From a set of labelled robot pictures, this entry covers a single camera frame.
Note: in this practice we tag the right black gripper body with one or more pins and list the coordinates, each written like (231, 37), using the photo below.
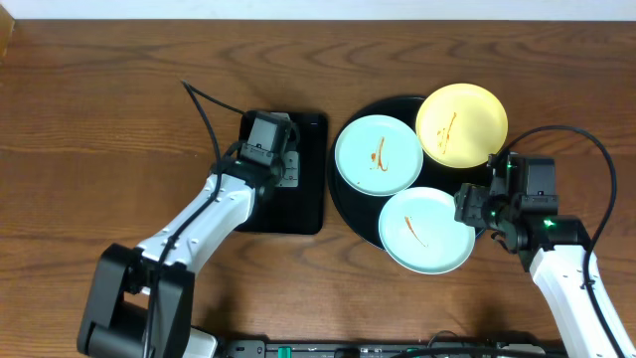
(473, 208)

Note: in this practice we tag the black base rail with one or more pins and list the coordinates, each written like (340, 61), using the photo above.
(248, 348)

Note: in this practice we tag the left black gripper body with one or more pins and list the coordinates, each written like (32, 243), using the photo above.
(286, 166)

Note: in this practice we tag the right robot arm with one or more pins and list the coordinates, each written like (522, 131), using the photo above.
(565, 271)

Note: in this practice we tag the yellow plate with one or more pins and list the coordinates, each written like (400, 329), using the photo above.
(461, 125)

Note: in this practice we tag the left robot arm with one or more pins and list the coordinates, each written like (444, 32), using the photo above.
(140, 302)

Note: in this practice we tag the black rectangular tray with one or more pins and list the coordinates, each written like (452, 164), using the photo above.
(296, 205)

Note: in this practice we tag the light blue plate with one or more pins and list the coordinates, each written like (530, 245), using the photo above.
(378, 155)
(417, 229)

